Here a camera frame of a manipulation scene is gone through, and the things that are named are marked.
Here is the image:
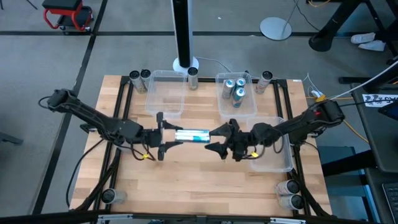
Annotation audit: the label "blue desk leg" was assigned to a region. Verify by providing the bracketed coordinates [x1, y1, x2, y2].
[357, 169, 382, 224]

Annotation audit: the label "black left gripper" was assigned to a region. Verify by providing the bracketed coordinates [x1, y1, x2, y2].
[139, 112, 183, 161]

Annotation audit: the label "black floor stand foot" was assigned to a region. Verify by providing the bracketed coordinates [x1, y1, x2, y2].
[0, 132, 24, 146]

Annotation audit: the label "black desk leg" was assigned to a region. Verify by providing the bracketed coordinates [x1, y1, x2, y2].
[308, 0, 369, 53]

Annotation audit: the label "clear plastic storage bin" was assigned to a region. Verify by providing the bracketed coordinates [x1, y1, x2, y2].
[215, 72, 258, 124]
[144, 70, 187, 121]
[247, 116, 295, 174]

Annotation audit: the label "grey round floor stand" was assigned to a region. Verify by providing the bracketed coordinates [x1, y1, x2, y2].
[259, 0, 301, 42]

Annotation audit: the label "black aluminium table frame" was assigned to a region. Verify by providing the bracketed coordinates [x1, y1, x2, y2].
[70, 74, 333, 218]

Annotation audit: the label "thin white cable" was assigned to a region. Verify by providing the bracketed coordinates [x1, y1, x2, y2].
[195, 56, 280, 80]

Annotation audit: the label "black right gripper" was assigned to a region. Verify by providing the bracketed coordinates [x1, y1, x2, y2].
[205, 119, 265, 162]

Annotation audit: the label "black desk crossbar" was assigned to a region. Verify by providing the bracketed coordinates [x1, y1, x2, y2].
[320, 150, 379, 177]

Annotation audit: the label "white handwritten paper note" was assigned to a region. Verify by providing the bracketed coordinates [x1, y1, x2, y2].
[362, 93, 398, 108]

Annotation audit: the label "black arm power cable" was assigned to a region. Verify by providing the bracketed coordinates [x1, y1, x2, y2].
[65, 138, 108, 208]

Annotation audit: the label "person's foot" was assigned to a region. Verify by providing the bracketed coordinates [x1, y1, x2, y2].
[350, 32, 376, 45]
[357, 40, 386, 52]

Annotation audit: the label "white Celsius Peach Vibe can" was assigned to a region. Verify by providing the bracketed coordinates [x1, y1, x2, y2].
[254, 70, 274, 95]
[101, 188, 127, 205]
[275, 179, 302, 197]

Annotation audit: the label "thick white cable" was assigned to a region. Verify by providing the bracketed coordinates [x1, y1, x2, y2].
[329, 59, 398, 100]

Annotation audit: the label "yellow cable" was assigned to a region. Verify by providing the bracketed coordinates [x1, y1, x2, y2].
[306, 95, 370, 144]

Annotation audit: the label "red black rolling stool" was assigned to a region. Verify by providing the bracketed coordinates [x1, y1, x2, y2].
[42, 0, 94, 32]

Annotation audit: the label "dark tablet screen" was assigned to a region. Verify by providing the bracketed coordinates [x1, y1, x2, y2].
[377, 101, 398, 122]

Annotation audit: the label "black side desk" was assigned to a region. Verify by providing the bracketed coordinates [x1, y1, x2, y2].
[349, 81, 398, 224]

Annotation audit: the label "black keyboard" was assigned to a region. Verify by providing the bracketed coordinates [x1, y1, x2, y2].
[381, 182, 398, 224]

